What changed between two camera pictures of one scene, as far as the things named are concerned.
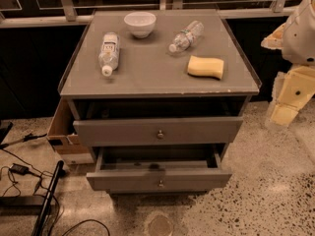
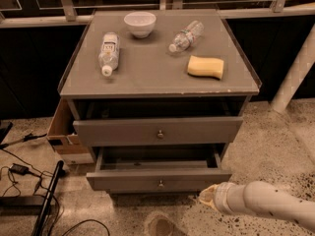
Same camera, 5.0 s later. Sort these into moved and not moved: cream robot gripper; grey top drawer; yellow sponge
Moved: cream robot gripper
Not moved: grey top drawer; yellow sponge
